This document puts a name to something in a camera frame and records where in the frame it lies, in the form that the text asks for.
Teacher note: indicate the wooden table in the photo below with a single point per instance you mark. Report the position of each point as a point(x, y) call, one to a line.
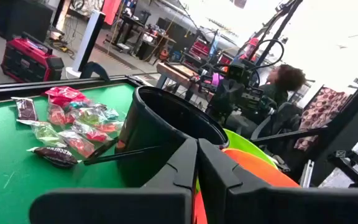
point(179, 74)

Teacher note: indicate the clear bag blue candy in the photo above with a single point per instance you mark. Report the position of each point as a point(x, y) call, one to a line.
point(110, 113)

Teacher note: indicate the clear bag orange candy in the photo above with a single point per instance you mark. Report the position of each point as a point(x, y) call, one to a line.
point(110, 127)

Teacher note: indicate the person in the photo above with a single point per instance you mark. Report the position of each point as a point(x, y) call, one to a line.
point(286, 79)

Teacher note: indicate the clear bag red candy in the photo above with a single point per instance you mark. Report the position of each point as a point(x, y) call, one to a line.
point(95, 135)
point(79, 144)
point(56, 116)

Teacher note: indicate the orange pumpkin bucket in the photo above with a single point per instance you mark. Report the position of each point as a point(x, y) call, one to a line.
point(259, 171)

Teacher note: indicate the white black tower fan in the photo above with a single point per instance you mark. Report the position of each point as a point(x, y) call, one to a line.
point(87, 40)

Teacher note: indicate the red black portable generator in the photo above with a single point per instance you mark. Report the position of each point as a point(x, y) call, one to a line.
point(26, 59)

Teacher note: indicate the clear bag green candy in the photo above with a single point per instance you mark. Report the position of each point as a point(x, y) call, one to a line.
point(89, 115)
point(45, 133)

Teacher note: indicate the black plastic bucket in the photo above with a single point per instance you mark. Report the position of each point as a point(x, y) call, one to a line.
point(154, 124)

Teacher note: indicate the black table edge clamp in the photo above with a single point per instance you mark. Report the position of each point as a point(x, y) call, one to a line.
point(93, 70)

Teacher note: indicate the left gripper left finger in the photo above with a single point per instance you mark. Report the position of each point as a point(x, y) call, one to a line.
point(154, 202)

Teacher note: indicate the green ghost-face bucket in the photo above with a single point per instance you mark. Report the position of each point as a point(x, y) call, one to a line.
point(247, 146)

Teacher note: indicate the black aluminium table frame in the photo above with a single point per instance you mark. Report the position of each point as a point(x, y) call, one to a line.
point(11, 90)

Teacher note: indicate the maroon patterned cloth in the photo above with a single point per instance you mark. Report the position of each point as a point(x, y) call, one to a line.
point(319, 109)

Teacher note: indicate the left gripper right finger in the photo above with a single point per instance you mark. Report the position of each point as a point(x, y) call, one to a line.
point(259, 205)

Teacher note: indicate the green felt table mat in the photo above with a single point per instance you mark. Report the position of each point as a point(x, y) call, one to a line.
point(5, 174)

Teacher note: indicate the red hanging cloth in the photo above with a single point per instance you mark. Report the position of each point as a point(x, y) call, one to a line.
point(110, 11)

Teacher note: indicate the brown Hershey's chocolate bar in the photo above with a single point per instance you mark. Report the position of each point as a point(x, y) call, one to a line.
point(26, 109)
point(56, 155)

